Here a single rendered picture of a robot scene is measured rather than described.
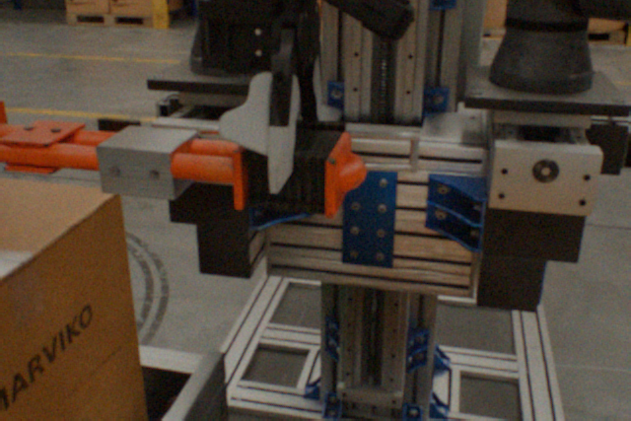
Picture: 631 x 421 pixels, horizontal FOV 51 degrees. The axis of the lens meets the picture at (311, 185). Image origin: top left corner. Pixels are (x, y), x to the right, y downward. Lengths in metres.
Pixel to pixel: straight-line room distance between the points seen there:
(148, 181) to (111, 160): 0.04
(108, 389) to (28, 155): 0.41
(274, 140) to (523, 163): 0.48
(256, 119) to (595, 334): 2.00
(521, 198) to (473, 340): 0.99
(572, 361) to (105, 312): 1.65
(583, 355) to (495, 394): 0.63
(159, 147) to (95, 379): 0.42
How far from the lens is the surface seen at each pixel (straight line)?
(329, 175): 0.50
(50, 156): 0.62
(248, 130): 0.51
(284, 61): 0.49
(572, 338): 2.35
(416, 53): 1.13
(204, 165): 0.55
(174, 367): 1.13
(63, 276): 0.80
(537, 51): 1.01
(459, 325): 1.93
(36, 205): 0.87
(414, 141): 0.59
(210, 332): 2.25
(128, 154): 0.57
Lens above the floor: 1.28
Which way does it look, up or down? 22 degrees down
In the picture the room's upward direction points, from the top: straight up
